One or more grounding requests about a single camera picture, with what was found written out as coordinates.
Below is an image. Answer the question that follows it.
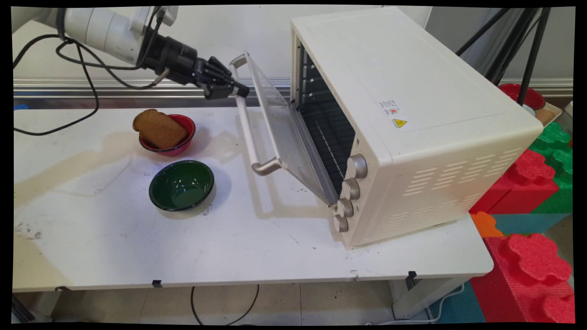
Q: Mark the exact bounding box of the white table leg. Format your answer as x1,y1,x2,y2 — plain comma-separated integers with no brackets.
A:
390,276,471,320

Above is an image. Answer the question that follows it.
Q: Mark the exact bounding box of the white oven label sticker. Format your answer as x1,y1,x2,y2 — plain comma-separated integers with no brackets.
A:
380,99,401,118

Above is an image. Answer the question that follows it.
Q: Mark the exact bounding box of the small red foam block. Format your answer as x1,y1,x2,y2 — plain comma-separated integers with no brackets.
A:
470,149,560,215

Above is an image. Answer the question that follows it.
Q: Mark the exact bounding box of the blue foam floor mat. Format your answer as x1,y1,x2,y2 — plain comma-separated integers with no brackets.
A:
429,282,487,324

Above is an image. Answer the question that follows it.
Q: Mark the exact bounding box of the dark green bowl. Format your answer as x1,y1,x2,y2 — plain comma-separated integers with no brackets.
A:
149,159,216,212

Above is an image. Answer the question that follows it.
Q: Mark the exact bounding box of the black oven wire rack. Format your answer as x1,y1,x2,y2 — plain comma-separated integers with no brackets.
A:
297,100,356,195

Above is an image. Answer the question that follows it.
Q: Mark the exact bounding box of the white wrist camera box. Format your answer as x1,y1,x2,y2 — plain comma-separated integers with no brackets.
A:
131,6,179,35

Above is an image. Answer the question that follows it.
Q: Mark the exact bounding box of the teal foam piece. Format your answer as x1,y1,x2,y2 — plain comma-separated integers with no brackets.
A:
492,213,571,236

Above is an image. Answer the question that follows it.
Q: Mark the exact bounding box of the red bowl behind tripod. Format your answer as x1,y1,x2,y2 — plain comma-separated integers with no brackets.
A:
498,83,546,111

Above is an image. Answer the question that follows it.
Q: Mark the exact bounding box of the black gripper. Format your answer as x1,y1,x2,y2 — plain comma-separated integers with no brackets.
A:
146,32,251,100

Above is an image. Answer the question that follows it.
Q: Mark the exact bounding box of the green foam block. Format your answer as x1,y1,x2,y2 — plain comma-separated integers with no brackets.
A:
530,121,574,215

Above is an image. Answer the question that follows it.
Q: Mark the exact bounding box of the white floor cable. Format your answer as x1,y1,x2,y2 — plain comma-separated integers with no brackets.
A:
367,283,466,326

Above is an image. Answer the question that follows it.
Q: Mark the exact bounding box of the glass oven door with handle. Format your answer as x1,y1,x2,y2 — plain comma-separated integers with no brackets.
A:
229,51,343,207

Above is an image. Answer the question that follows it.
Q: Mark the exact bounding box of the black tripod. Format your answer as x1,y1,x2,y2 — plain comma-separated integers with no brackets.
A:
456,7,553,107

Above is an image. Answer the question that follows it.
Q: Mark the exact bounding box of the brown bread slice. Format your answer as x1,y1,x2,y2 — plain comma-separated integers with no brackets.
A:
133,109,189,150

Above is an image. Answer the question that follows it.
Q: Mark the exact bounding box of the black floor cable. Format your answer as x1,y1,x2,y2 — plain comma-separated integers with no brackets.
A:
191,285,260,326

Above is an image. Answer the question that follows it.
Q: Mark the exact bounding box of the orange foam piece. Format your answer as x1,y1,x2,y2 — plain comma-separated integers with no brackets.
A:
470,212,505,239

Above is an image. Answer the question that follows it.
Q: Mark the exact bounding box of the largest silver oven knob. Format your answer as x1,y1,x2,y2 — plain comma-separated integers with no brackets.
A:
350,154,369,179

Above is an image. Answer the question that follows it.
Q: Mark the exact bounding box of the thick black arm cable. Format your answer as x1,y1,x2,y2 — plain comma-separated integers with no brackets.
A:
14,34,100,136

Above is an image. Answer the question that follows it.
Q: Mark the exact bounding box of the black arm strap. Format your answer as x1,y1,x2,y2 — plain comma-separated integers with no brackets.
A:
55,7,68,42

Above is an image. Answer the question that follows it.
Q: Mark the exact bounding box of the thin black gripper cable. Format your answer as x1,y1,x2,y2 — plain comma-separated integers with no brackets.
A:
56,9,166,90

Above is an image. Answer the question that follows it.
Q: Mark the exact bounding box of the red bowl with bread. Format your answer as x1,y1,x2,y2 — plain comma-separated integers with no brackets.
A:
139,114,196,157

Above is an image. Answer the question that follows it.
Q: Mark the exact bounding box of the cream toaster oven body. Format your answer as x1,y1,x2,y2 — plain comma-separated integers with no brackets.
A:
290,6,545,249

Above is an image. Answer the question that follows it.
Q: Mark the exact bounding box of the large red foam block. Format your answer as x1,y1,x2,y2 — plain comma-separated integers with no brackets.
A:
470,233,576,324

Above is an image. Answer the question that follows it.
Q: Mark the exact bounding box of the silver metal wall rail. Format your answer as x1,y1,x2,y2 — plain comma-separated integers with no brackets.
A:
13,78,292,110

